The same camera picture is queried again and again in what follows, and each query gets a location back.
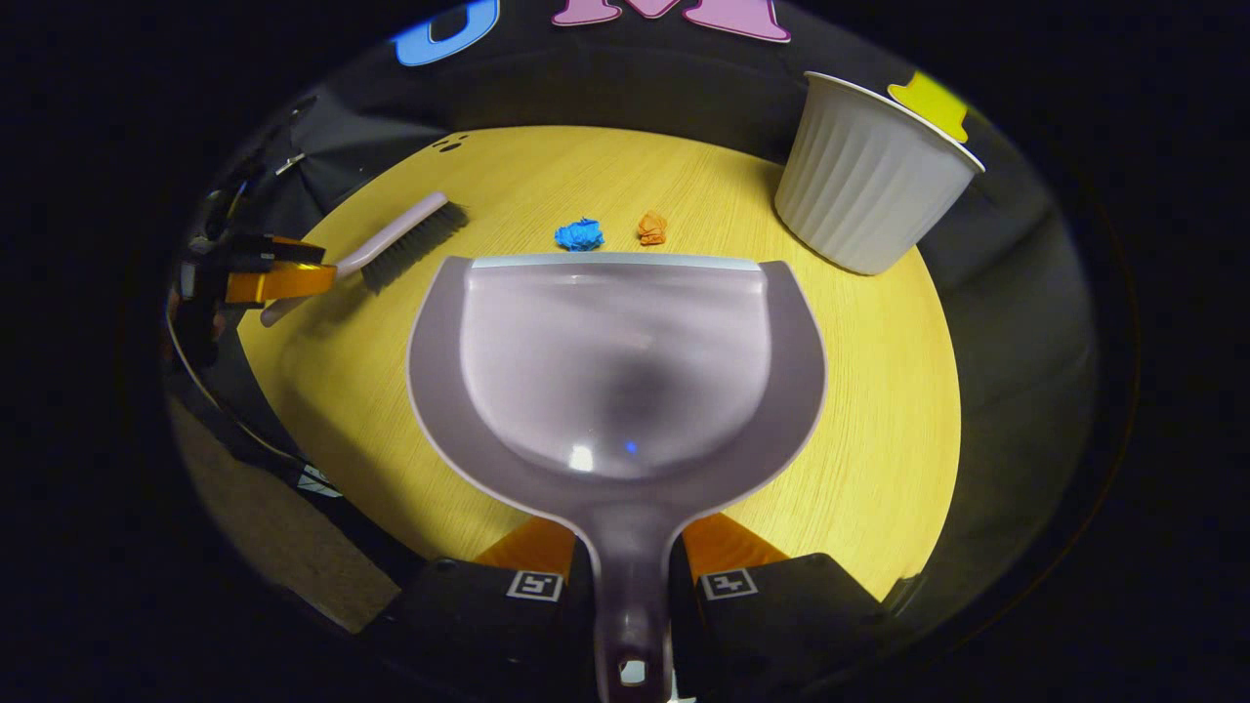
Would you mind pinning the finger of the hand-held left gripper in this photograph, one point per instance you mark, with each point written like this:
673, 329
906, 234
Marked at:
273, 283
283, 251

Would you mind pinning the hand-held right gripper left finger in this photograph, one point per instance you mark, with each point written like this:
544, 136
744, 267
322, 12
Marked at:
488, 635

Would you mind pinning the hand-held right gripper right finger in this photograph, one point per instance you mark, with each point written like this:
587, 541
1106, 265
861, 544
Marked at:
781, 635

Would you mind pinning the small pale purple broom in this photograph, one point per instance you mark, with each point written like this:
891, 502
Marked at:
405, 239

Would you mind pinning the pale purple dustpan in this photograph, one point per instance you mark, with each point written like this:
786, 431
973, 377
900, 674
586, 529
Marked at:
615, 391

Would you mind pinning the blue paper trash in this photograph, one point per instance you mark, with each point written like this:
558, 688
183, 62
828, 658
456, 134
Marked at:
580, 235

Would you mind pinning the orange paper trash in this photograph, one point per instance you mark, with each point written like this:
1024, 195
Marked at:
652, 227

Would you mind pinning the white ribbed garbage bin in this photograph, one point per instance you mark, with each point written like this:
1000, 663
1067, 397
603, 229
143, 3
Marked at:
869, 186

